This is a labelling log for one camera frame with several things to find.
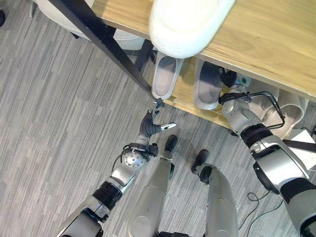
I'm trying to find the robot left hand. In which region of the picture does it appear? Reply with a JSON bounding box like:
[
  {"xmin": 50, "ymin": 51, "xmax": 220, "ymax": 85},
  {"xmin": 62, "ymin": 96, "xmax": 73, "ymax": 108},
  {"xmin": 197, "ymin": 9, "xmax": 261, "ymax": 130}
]
[{"xmin": 138, "ymin": 98, "xmax": 177, "ymax": 139}]

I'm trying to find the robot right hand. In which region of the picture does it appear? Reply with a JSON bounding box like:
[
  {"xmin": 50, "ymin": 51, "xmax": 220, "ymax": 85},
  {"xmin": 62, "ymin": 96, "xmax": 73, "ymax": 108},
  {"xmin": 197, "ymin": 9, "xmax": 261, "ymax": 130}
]
[{"xmin": 219, "ymin": 69, "xmax": 252, "ymax": 96}]

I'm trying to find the large white fluffy slipper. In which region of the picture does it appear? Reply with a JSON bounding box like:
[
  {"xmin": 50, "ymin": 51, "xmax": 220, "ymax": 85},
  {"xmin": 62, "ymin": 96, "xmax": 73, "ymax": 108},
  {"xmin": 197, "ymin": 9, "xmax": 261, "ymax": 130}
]
[{"xmin": 149, "ymin": 0, "xmax": 237, "ymax": 59}]

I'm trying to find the white slipper with grey insole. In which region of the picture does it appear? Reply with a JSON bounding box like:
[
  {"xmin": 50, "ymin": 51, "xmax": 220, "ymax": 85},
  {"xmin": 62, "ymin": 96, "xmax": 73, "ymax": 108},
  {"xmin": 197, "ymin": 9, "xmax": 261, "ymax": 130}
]
[
  {"xmin": 151, "ymin": 55, "xmax": 185, "ymax": 99},
  {"xmin": 193, "ymin": 60, "xmax": 223, "ymax": 111}
]

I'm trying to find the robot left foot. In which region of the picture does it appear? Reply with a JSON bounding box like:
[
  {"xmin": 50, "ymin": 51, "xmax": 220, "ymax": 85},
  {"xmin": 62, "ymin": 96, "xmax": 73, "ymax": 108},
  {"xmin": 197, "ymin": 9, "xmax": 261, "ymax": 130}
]
[{"xmin": 164, "ymin": 134, "xmax": 179, "ymax": 152}]

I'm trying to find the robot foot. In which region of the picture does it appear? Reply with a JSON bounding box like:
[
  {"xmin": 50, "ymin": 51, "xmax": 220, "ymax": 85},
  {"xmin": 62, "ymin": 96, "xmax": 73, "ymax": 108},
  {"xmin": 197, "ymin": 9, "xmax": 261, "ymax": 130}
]
[
  {"xmin": 192, "ymin": 149, "xmax": 209, "ymax": 174},
  {"xmin": 164, "ymin": 134, "xmax": 179, "ymax": 152}
]

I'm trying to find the narrow wooden shelf board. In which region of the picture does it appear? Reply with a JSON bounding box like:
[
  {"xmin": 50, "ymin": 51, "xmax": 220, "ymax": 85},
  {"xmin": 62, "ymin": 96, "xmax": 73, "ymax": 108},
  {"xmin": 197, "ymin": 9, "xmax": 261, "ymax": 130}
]
[{"xmin": 162, "ymin": 57, "xmax": 238, "ymax": 131}]

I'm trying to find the beige plush slipper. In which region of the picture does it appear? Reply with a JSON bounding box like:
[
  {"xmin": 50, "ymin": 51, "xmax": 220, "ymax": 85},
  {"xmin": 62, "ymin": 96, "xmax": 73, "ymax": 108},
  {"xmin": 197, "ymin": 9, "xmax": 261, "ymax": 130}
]
[
  {"xmin": 248, "ymin": 80, "xmax": 280, "ymax": 129},
  {"xmin": 278, "ymin": 89, "xmax": 310, "ymax": 139}
]

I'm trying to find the wide wooden shelf board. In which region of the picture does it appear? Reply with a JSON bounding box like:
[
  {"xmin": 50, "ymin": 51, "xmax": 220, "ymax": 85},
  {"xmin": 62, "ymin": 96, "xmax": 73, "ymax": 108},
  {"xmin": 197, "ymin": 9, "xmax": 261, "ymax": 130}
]
[{"xmin": 92, "ymin": 0, "xmax": 316, "ymax": 100}]

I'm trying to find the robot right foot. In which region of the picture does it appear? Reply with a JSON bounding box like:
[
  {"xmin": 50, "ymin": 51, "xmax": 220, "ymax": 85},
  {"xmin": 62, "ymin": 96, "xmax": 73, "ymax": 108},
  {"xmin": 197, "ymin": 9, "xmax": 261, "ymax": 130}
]
[{"xmin": 192, "ymin": 149, "xmax": 209, "ymax": 174}]

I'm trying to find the robot left leg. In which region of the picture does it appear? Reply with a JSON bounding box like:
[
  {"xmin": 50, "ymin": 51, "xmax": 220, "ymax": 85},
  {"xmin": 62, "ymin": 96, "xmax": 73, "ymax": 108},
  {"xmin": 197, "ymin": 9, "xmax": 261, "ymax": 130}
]
[{"xmin": 126, "ymin": 149, "xmax": 175, "ymax": 237}]

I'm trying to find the robot leg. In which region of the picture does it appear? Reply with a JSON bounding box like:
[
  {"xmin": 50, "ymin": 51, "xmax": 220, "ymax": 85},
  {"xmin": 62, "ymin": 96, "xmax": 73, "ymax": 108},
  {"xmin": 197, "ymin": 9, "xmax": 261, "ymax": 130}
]
[
  {"xmin": 126, "ymin": 149, "xmax": 175, "ymax": 237},
  {"xmin": 197, "ymin": 164, "xmax": 239, "ymax": 237}
]

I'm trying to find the small white slipper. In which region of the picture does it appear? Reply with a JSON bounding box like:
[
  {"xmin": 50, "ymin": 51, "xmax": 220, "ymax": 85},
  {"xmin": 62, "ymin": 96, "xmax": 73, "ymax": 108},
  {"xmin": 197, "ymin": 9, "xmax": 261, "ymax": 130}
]
[{"xmin": 113, "ymin": 29, "xmax": 146, "ymax": 51}]

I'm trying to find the white box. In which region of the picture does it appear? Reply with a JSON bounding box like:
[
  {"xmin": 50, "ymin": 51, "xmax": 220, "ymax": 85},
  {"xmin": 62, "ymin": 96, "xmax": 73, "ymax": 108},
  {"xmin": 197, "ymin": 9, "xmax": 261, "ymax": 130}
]
[{"xmin": 287, "ymin": 127, "xmax": 316, "ymax": 171}]

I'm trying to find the robot right leg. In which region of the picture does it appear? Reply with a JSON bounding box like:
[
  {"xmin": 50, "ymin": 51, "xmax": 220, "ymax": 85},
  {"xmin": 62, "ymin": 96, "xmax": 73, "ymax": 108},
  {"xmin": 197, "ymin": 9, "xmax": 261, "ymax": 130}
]
[{"xmin": 197, "ymin": 164, "xmax": 239, "ymax": 237}]

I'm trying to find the white chair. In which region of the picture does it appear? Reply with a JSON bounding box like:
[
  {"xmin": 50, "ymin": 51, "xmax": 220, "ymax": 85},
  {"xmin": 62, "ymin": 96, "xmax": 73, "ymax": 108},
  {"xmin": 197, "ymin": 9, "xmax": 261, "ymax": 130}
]
[{"xmin": 29, "ymin": 0, "xmax": 100, "ymax": 40}]

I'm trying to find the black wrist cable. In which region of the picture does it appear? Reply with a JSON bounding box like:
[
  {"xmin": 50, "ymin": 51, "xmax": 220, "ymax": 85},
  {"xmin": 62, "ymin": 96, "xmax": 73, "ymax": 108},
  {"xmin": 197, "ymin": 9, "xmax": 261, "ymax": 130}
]
[{"xmin": 243, "ymin": 91, "xmax": 286, "ymax": 130}]

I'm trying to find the black metal rack frame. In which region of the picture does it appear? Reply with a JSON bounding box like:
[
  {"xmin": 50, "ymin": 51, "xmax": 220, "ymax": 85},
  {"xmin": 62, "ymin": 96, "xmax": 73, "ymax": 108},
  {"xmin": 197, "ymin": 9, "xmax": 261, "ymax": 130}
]
[{"xmin": 48, "ymin": 0, "xmax": 316, "ymax": 154}]

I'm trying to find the black floor cable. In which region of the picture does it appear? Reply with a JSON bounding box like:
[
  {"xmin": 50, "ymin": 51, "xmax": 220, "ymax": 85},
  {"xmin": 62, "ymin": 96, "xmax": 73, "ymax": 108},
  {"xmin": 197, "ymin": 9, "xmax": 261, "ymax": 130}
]
[{"xmin": 237, "ymin": 191, "xmax": 285, "ymax": 231}]

